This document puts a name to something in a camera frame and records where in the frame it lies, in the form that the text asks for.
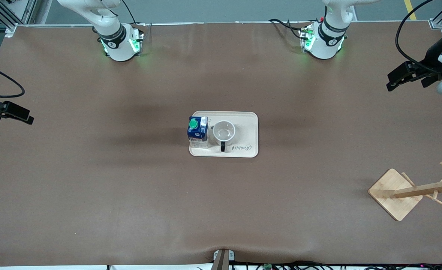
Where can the blue milk carton green cap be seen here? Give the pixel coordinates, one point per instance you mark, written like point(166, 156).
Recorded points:
point(197, 129)

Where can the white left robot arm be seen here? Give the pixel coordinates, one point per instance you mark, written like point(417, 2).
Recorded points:
point(327, 37)

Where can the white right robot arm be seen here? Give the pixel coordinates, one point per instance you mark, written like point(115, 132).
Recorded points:
point(112, 33)

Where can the wooden cup rack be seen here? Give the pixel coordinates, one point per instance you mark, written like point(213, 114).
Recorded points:
point(393, 193)

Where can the brown table cover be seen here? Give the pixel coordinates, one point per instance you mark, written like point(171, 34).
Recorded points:
point(131, 187)

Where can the beige plastic tray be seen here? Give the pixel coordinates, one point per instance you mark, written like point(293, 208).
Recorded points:
point(245, 131)

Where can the metal table edge bracket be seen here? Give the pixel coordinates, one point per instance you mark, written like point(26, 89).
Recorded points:
point(223, 259)

